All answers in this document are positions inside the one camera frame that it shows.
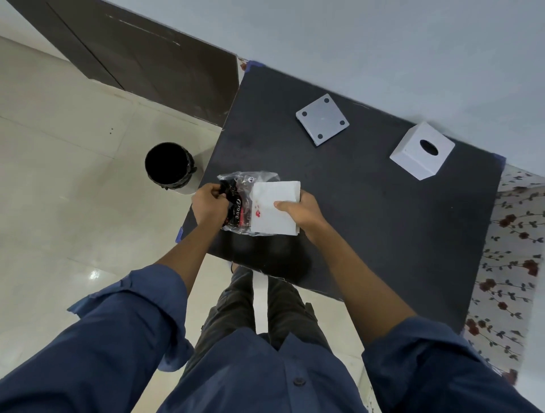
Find person's left hand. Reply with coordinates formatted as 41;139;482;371
192;182;231;231

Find person's right hand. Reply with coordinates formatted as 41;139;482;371
274;190;329;240

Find white paper napkin stack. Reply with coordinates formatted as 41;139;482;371
249;181;301;237

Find clear plastic printed packet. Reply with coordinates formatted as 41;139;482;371
217;170;281;236

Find person's left forearm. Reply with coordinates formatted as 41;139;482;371
155;221;225;297

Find person's right forearm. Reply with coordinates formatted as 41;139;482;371
304;221;418;346

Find white bin with black liner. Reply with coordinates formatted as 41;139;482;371
144;142;202;196

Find black table mat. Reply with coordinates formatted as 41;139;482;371
181;64;506;333

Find person's dark grey trousers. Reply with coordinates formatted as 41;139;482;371
182;267;334;377

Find white tissue box cover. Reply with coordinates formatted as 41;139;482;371
389;122;456;181

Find dark brown wooden door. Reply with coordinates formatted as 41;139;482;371
6;0;239;127

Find person's blue shirt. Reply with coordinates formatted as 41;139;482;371
0;264;542;413

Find floral patterned tablecloth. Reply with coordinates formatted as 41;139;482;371
462;165;545;386

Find white square four-hole base plate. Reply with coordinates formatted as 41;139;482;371
295;94;350;147

